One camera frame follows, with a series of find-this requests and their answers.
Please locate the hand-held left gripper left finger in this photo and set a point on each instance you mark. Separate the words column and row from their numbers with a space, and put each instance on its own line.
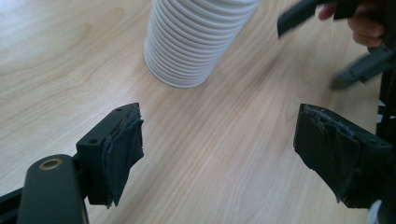
column 102, row 161

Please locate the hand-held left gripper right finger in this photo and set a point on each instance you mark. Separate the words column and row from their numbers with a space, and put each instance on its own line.
column 348, row 161

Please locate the stack of white paper cups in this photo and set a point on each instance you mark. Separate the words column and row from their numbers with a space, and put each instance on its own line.
column 193, row 40

